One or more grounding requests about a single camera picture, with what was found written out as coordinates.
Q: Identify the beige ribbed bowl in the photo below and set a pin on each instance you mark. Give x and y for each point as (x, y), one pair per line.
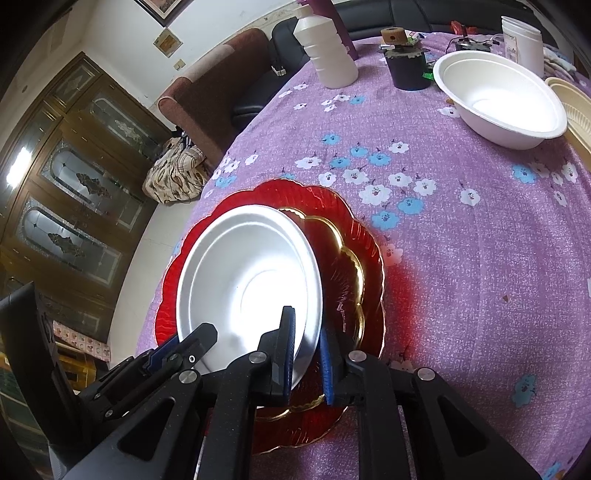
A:
(577, 110)

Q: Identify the white plastic jar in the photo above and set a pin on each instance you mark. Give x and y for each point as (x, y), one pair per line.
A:
(521, 41)

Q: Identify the white plastic bottle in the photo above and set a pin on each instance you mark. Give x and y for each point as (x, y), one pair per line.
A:
(330, 55)

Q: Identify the framed horse painting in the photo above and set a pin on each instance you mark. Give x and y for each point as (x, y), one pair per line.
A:
(164, 7)

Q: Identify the purple thermos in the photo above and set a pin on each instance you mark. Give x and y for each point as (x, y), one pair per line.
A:
(347, 41)

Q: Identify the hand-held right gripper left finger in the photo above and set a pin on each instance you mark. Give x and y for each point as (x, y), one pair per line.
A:
(277, 369)

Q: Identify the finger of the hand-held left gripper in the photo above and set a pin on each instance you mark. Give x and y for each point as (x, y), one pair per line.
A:
(198, 344)
(161, 354)

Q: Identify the red plate with white label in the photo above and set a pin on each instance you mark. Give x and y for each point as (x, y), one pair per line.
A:
(332, 258)

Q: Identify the black sofa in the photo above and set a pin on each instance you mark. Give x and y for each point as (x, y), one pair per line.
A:
(258, 101)

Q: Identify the red plate with gold print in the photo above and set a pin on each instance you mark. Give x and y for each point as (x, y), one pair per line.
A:
(360, 221)

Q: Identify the motor with wooden spool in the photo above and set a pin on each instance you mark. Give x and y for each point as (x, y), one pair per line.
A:
(406, 69)

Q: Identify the pink patterned box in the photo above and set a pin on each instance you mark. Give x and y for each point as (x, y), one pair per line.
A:
(83, 341)

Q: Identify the small wall plaque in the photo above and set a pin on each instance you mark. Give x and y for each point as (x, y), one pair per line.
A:
(168, 43)

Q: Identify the green zip bag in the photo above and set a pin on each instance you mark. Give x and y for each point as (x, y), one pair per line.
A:
(427, 73)

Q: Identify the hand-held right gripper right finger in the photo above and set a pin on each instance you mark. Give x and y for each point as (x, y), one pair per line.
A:
(328, 369)

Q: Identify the wooden glass-door cabinet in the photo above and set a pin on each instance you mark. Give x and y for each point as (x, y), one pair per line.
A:
(69, 184)

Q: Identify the wall socket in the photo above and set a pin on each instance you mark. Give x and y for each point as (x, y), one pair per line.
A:
(178, 64)

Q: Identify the white bowl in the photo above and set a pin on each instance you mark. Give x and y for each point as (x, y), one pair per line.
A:
(498, 92)
(240, 286)

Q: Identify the patterned cloth bag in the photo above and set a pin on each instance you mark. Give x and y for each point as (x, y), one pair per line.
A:
(175, 170)

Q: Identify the white work gloves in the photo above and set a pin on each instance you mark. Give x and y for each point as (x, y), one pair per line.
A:
(558, 60)

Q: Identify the brown armchair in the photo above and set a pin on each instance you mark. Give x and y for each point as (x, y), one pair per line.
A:
(221, 69)

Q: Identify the black motor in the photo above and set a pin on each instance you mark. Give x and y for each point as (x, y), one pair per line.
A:
(466, 45)

